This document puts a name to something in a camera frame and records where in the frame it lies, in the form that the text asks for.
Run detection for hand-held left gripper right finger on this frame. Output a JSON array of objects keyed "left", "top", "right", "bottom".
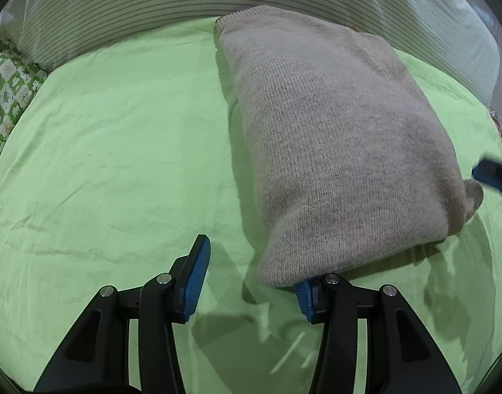
[{"left": 294, "top": 273, "right": 461, "bottom": 394}]

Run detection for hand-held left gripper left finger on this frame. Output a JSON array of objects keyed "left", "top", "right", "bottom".
[{"left": 33, "top": 235, "right": 211, "bottom": 394}]

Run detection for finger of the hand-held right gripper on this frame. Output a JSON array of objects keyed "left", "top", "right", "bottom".
[{"left": 472, "top": 158, "right": 502, "bottom": 200}]

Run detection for green checkered pillow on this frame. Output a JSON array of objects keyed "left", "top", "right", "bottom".
[{"left": 0, "top": 41, "right": 48, "bottom": 185}]

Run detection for beige knit sweater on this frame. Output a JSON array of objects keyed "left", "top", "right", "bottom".
[{"left": 214, "top": 5, "right": 485, "bottom": 290}]

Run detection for green bed sheet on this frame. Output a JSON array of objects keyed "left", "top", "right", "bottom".
[{"left": 0, "top": 16, "right": 502, "bottom": 394}]

